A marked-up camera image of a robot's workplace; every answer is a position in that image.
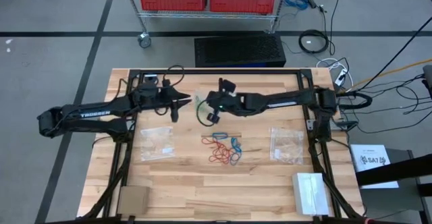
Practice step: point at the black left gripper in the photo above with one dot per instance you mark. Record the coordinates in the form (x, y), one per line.
(155, 97)

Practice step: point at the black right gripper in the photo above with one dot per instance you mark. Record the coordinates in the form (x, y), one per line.
(229, 102)

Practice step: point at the red rubber band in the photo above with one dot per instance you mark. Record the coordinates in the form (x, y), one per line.
(203, 140)
(216, 158)
(224, 151)

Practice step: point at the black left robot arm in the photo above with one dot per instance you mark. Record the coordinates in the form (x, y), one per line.
(94, 113)

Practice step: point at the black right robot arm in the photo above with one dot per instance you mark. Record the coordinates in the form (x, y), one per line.
(287, 101)

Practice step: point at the small white round cup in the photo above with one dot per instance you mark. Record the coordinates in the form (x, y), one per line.
(152, 78)

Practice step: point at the black perforated crate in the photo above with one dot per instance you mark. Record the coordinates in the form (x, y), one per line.
(239, 50)

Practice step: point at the cart caster wheel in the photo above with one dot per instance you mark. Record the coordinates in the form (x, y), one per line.
(144, 40)

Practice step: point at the brown cardboard box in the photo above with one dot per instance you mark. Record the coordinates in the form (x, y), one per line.
(133, 200)

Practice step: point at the white power strip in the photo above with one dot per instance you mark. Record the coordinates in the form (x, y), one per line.
(341, 77)

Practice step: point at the white rectangular box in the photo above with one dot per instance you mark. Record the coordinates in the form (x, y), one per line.
(310, 193)

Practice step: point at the white printed paper sheet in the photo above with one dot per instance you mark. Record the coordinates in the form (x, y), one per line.
(371, 160)

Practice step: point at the black stand bar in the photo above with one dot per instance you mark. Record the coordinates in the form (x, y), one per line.
(398, 170)

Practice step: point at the grey side table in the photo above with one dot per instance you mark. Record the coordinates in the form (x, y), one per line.
(388, 203)

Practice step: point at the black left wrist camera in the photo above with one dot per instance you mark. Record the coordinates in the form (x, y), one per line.
(175, 114)

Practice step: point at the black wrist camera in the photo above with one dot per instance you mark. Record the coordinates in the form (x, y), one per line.
(213, 118)
(175, 114)

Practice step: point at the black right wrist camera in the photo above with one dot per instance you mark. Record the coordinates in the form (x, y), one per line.
(213, 118)

